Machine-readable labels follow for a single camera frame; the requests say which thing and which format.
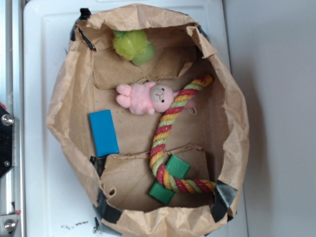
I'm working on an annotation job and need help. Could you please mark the brown paper bag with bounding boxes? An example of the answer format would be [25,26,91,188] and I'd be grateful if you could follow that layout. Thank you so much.
[47,4,249,237]

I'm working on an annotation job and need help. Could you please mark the pink plush bunny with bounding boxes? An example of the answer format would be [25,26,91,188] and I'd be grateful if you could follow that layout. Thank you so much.
[116,82,197,116]

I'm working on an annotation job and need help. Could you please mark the blue rectangular block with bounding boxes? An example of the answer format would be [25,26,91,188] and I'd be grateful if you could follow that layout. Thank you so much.
[89,110,119,157]

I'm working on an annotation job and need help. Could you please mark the green rectangular block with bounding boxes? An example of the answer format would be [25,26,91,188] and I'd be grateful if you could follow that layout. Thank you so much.
[149,155,191,205]

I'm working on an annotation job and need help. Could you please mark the yellow-green fuzzy toy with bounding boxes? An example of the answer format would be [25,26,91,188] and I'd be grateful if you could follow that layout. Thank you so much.
[113,30,155,67]

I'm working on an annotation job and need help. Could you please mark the white plastic tray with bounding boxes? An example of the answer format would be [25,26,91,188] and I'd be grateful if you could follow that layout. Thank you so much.
[22,0,249,237]

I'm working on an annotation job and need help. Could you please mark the multicolored twisted rope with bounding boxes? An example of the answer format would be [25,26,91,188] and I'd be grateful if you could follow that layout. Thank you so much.
[149,75,217,194]

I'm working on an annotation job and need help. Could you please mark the metal frame rail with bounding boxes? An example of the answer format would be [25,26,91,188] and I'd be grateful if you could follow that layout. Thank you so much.
[0,0,26,237]

